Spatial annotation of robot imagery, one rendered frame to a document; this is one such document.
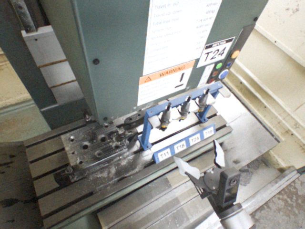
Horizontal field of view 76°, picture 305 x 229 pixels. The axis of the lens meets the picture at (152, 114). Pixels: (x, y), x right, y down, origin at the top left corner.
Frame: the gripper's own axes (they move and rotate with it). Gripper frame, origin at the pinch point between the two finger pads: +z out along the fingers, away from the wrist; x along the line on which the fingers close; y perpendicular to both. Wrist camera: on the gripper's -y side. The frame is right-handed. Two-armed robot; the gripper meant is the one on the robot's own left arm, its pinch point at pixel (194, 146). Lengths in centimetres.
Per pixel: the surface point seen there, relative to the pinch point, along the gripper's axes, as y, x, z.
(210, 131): 51, 42, 20
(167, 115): 18.8, 5.9, 22.9
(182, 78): -16.7, -1.4, 13.6
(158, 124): 23.4, 2.1, 22.5
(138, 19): -35.7, -15.5, 12.5
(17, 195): 77, -77, 35
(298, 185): 145, 158, -42
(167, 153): 51, 9, 17
